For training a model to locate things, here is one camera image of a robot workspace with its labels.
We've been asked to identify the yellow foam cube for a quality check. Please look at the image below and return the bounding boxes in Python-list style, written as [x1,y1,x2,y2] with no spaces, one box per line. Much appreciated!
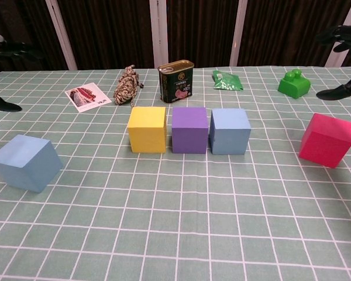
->
[128,106,168,153]

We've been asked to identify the green studded toy brick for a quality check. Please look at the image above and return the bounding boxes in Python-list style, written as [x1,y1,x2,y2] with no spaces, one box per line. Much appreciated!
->
[278,68,312,100]

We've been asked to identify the camouflage rope bundle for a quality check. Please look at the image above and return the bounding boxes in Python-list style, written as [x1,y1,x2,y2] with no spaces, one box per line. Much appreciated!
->
[113,65,144,108]

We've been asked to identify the green checked tablecloth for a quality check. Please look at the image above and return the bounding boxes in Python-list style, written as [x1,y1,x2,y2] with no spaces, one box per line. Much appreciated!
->
[0,66,351,281]

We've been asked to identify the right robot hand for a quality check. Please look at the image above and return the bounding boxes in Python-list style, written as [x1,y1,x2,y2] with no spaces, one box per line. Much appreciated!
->
[315,25,351,101]

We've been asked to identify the white photo card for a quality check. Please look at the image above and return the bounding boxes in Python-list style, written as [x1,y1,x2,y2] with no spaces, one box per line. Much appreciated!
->
[64,83,112,114]

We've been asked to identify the pink foam cube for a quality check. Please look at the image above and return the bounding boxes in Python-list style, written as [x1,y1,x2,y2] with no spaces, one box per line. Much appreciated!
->
[298,112,351,169]

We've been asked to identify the light blue foam cube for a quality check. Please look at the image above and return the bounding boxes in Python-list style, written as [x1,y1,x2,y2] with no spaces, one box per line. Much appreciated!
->
[0,134,64,193]
[209,108,252,155]

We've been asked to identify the dark green meat tin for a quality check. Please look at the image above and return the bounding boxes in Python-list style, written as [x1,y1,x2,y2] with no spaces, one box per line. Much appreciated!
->
[157,60,195,104]

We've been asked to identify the purple foam cube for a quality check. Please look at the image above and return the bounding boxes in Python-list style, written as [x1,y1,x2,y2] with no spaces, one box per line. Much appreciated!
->
[171,107,209,154]

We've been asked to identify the green snack packet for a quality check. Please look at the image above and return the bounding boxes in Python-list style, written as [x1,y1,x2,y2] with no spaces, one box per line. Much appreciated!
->
[212,69,244,91]

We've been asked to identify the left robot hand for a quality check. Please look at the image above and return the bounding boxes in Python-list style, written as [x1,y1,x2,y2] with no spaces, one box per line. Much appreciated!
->
[0,30,44,112]

